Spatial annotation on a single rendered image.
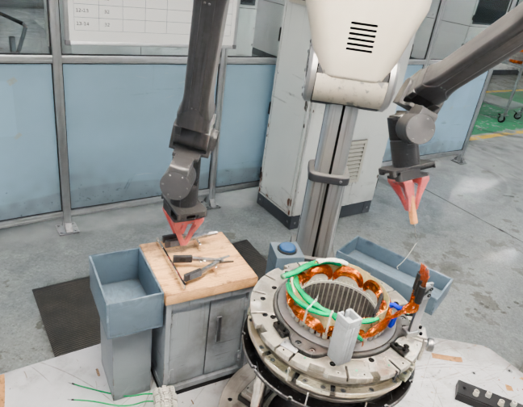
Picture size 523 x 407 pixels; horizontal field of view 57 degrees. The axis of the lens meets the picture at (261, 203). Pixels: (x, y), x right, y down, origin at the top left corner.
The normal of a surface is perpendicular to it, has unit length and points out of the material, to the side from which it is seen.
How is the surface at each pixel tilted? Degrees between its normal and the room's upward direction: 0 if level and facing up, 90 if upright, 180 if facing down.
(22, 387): 0
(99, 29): 90
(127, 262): 90
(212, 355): 90
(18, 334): 0
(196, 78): 117
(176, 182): 90
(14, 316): 0
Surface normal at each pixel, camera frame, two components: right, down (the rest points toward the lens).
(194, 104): -0.18, 0.79
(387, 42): -0.07, 0.45
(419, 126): 0.07, 0.21
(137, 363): 0.47, 0.46
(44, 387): 0.13, -0.88
